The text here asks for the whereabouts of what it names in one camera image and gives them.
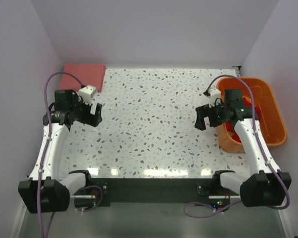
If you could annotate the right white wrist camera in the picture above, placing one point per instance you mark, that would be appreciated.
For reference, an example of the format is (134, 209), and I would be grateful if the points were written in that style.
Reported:
(214, 96)

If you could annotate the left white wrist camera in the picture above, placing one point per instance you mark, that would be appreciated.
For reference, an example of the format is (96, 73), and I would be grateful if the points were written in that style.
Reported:
(87, 93)

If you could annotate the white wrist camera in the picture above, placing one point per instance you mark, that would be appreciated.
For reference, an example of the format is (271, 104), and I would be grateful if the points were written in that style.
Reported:
(87, 93)
(214, 96)

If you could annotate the orange plastic bin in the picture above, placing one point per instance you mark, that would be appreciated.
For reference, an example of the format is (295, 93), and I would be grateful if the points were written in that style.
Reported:
(271, 122)

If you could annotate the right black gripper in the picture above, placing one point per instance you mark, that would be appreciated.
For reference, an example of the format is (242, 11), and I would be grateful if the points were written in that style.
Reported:
(204, 117)

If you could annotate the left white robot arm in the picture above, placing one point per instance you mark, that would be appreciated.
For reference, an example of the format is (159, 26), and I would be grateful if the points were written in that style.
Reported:
(44, 191)

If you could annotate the red t shirt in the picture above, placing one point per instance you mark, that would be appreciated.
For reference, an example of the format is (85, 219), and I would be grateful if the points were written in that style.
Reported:
(246, 131)

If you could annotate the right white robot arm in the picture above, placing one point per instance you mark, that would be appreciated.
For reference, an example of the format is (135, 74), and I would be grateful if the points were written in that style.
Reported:
(267, 185)

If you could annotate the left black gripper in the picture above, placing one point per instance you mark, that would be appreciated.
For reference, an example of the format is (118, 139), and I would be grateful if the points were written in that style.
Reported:
(90, 115)

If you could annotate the pink t shirt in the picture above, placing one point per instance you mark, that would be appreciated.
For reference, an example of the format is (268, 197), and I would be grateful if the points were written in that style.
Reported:
(87, 73)

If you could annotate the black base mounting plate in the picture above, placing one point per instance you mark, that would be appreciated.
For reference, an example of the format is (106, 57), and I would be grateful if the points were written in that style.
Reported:
(160, 190)

